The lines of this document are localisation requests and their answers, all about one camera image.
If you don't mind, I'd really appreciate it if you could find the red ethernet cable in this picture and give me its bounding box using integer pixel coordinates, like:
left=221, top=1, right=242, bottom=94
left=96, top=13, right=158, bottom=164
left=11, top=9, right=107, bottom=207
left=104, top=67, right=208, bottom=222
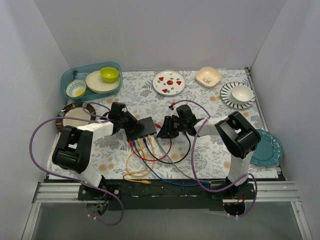
left=128, top=122, right=173, bottom=162

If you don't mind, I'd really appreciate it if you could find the black network switch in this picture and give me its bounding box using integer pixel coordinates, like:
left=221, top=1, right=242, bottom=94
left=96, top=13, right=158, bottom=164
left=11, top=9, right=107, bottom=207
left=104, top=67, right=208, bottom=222
left=125, top=116, right=157, bottom=141

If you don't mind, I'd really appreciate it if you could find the yellow ethernet cable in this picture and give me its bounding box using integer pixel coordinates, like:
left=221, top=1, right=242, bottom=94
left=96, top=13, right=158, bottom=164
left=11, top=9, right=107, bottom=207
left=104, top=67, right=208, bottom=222
left=122, top=137, right=156, bottom=186
left=147, top=134, right=157, bottom=153

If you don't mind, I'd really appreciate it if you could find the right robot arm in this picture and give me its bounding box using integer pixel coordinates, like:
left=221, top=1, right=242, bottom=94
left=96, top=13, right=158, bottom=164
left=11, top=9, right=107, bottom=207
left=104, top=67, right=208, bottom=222
left=156, top=104, right=261, bottom=199

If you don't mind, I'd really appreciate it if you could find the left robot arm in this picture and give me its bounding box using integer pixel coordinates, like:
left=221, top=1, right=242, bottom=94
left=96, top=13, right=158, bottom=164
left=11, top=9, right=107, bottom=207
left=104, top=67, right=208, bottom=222
left=52, top=102, right=145, bottom=200

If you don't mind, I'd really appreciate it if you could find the floral tablecloth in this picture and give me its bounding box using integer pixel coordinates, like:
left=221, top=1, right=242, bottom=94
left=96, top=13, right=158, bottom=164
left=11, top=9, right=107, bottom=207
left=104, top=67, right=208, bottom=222
left=47, top=69, right=281, bottom=180

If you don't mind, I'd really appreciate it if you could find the strawberry pattern plate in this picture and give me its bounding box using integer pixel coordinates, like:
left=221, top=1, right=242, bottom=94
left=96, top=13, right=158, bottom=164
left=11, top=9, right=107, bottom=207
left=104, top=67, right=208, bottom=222
left=152, top=70, right=186, bottom=97

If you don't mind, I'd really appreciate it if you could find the dark rimmed plate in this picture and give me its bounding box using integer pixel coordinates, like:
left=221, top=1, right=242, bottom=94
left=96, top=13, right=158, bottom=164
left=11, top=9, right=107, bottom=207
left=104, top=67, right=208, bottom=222
left=55, top=102, right=96, bottom=132

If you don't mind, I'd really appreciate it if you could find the cream plate in basin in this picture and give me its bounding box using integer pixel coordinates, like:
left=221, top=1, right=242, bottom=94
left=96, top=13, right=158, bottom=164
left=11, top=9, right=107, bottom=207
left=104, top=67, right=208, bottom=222
left=85, top=71, right=120, bottom=93

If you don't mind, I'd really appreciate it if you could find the blue striped plate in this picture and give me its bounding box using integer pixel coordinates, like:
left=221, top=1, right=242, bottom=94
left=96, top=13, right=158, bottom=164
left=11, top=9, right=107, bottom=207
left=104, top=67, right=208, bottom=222
left=220, top=81, right=256, bottom=110

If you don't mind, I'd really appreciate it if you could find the lime green bowl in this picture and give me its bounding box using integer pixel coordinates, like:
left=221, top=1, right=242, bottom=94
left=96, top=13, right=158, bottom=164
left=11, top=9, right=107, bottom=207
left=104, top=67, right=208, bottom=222
left=100, top=67, right=119, bottom=83

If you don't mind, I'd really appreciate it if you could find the beige square bowl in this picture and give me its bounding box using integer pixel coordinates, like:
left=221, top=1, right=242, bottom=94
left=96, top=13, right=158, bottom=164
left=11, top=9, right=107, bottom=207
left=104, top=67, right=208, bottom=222
left=195, top=66, right=222, bottom=88

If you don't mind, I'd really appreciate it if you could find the blue patterned small bowl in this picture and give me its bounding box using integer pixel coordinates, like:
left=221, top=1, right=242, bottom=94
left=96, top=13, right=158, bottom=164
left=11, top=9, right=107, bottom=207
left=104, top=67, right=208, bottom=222
left=65, top=80, right=87, bottom=98

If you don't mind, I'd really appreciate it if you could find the teal plastic basin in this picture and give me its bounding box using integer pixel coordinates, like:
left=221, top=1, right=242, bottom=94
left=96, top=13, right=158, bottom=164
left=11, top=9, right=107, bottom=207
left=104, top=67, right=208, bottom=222
left=60, top=61, right=123, bottom=102

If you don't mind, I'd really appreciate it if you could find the white bowl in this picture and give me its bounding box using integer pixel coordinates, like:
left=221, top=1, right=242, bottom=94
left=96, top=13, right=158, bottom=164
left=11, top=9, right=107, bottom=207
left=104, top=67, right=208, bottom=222
left=231, top=85, right=254, bottom=103

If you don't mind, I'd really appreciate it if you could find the teal scalloped plate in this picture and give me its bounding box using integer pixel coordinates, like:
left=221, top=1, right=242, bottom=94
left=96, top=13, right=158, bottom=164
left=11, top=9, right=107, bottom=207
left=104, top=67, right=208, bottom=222
left=250, top=129, right=283, bottom=167

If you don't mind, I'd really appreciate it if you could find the grey ethernet cable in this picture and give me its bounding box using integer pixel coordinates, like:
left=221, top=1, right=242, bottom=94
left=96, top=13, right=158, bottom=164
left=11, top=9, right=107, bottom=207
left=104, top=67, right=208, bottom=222
left=153, top=134, right=208, bottom=183

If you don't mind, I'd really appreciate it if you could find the black ethernet cable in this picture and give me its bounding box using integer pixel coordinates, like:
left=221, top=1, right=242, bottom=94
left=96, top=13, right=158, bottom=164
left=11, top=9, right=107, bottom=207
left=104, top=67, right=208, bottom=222
left=142, top=129, right=192, bottom=165

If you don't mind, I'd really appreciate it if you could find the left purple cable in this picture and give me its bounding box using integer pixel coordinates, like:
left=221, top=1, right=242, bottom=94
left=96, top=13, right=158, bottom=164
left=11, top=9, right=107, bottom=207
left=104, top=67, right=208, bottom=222
left=29, top=101, right=125, bottom=226

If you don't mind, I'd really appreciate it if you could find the purple cable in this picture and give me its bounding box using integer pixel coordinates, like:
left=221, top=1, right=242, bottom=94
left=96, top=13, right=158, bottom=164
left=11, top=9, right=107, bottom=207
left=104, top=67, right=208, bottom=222
left=168, top=99, right=258, bottom=217
left=29, top=101, right=125, bottom=226

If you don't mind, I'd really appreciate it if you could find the blue ethernet cable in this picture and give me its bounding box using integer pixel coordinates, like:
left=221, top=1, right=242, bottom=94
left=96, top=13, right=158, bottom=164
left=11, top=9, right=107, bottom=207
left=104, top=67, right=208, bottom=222
left=131, top=139, right=211, bottom=187

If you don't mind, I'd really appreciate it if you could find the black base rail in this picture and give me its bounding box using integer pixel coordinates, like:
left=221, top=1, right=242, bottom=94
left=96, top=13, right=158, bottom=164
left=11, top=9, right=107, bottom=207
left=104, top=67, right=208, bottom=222
left=77, top=178, right=260, bottom=211

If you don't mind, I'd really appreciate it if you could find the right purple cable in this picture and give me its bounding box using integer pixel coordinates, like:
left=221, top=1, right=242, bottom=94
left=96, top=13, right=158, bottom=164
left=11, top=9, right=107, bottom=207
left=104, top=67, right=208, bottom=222
left=168, top=99, right=258, bottom=217

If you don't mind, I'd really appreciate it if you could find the aluminium frame rail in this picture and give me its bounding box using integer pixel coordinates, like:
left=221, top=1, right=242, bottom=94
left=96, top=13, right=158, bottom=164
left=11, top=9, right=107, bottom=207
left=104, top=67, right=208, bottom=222
left=22, top=180, right=313, bottom=240

